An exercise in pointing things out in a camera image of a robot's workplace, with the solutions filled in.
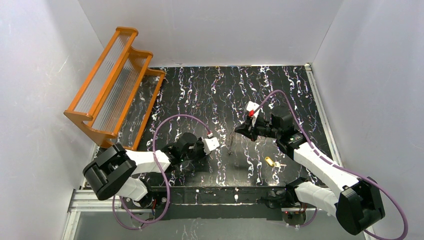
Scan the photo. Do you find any white keyring holder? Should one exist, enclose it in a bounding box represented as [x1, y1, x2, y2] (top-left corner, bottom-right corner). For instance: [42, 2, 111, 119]
[227, 131, 235, 155]

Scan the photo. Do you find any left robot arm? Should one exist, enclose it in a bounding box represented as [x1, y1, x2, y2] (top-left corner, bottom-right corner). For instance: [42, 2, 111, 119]
[82, 132, 220, 201]

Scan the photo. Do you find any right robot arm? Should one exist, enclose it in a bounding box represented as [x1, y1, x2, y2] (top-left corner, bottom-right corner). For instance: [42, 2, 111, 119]
[234, 111, 386, 235]

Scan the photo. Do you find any upper yellow tagged key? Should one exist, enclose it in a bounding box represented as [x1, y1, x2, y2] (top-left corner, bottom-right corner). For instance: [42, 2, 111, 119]
[265, 156, 287, 168]

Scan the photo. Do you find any orange wooden rack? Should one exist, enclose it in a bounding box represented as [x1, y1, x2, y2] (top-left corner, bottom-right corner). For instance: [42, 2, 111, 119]
[64, 26, 165, 151]

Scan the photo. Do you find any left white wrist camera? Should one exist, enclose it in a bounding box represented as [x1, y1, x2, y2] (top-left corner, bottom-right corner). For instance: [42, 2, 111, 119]
[202, 132, 220, 155]

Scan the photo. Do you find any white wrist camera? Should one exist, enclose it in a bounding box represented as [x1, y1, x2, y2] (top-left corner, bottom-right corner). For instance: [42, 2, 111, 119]
[245, 101, 260, 127]
[202, 132, 220, 155]

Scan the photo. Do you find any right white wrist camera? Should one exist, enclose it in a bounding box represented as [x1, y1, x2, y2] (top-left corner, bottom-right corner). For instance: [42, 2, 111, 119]
[245, 101, 260, 127]

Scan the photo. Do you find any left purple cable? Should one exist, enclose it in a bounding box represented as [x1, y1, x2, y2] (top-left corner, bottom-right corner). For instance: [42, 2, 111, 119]
[111, 114, 214, 231]

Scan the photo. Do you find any purple cable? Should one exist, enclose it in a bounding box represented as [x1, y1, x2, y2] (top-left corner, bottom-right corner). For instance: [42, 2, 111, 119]
[255, 90, 409, 240]
[111, 114, 214, 231]

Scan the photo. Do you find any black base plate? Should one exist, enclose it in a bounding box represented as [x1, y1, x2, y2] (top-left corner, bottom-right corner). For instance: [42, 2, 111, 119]
[120, 186, 307, 221]

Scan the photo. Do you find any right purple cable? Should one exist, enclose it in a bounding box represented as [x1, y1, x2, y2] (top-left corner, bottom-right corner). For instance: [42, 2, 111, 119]
[255, 90, 409, 240]

